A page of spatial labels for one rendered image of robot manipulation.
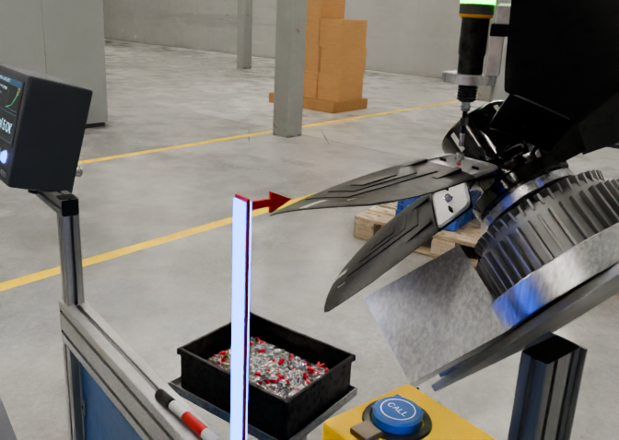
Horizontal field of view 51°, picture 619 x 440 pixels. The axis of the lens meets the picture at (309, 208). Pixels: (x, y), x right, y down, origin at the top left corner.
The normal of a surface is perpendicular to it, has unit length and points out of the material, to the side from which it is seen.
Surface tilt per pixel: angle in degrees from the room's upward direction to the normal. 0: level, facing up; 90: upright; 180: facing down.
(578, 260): 62
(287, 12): 90
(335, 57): 90
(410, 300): 55
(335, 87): 90
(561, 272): 69
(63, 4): 90
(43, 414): 0
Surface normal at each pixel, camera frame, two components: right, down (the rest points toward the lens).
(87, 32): 0.76, 0.22
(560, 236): -0.40, -0.29
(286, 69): -0.64, 0.20
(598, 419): 0.04, -0.95
